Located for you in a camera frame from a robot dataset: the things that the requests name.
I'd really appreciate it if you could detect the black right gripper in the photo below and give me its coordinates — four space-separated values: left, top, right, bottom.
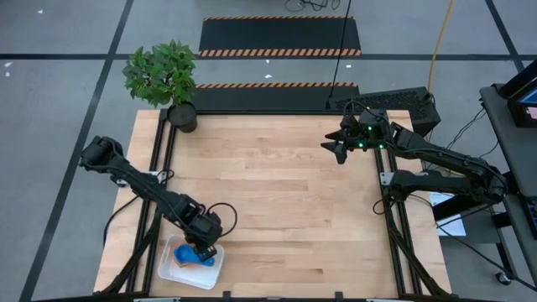
320 108 390 154

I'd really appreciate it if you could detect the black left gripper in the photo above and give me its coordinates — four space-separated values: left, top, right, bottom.
175 200 224 263

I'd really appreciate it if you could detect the small blue measuring cup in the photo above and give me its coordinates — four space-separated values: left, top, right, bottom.
173 243 216 268

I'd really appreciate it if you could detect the white plastic basket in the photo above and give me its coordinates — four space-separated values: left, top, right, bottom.
157 233 226 291

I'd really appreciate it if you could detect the black hazard-striped floor mat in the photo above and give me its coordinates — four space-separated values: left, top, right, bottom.
198 15 362 58
190 82 361 112

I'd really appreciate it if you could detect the black plant pot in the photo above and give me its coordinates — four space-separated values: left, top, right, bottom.
167 102 199 133

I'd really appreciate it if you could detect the white paper sheet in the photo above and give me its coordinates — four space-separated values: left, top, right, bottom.
427 190 467 238

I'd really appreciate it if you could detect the green leafy plant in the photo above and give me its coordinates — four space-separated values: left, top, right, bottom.
122 39 198 108

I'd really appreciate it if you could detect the grey side desk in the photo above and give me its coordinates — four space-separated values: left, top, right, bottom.
431 81 537 290

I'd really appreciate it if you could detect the black monitor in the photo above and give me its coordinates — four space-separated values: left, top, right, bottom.
498 60 537 129

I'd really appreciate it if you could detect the black aluminium table frame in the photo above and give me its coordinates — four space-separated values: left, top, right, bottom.
94 107 453 302

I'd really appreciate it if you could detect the black hanging cable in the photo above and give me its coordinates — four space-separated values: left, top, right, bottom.
328 0 353 100

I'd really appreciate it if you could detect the yellow cable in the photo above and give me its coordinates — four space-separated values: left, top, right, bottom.
426 0 456 96

